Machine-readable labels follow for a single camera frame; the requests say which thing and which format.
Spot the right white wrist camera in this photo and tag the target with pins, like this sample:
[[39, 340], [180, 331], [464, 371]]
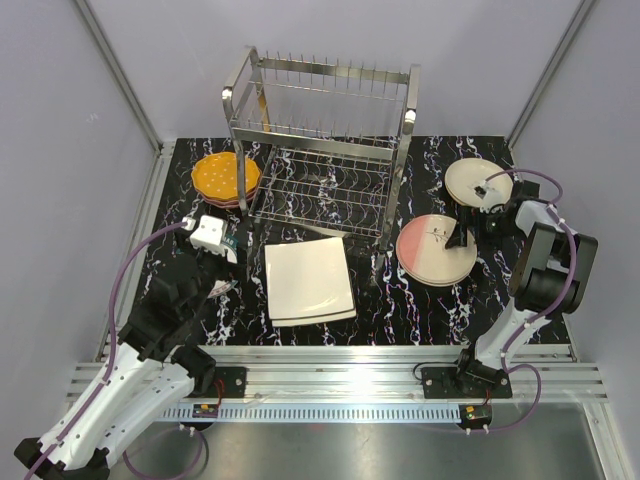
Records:
[[486, 197]]

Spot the pink and cream plate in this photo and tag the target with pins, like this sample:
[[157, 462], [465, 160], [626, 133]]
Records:
[[421, 243]]

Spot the aluminium mounting rail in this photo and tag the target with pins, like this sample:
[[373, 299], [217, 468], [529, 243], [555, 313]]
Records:
[[379, 374]]

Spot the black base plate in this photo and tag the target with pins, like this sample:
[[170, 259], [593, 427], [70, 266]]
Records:
[[440, 382], [229, 381]]

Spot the slotted white cable duct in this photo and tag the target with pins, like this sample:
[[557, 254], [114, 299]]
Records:
[[423, 413]]

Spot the left aluminium frame post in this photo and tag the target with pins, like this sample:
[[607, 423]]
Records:
[[96, 31]]

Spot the tan round plate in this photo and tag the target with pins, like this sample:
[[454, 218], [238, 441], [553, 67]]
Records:
[[460, 201]]

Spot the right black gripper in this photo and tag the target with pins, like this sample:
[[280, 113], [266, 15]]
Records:
[[458, 237]]

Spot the aluminium frame post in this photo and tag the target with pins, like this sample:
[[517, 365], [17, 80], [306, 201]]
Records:
[[96, 31], [560, 53]]

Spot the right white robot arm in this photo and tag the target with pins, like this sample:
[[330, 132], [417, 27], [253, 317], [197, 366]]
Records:
[[549, 280]]

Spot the steel two-tier dish rack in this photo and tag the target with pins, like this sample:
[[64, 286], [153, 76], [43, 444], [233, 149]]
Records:
[[322, 144]]

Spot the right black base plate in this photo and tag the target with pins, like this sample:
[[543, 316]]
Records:
[[440, 382]]

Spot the green rimmed white plate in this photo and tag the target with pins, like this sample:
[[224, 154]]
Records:
[[228, 249]]

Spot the orange polka dot plate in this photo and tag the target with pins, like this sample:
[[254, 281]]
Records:
[[216, 176]]

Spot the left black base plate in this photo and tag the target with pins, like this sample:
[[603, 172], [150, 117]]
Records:
[[229, 381]]

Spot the pale green round plate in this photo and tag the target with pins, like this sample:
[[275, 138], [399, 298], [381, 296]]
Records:
[[438, 277]]

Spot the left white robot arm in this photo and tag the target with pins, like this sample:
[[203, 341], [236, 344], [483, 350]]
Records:
[[153, 367]]

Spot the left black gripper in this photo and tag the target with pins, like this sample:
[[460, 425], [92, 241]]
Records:
[[229, 270]]

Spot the black marble pattern mat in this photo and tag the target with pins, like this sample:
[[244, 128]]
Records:
[[392, 308]]

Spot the white square plate black rim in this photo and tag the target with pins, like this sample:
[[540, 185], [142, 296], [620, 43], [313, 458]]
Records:
[[312, 320]]

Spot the cream round plate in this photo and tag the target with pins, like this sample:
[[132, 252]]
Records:
[[464, 174]]

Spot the right aluminium frame post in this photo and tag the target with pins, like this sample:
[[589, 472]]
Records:
[[560, 53]]

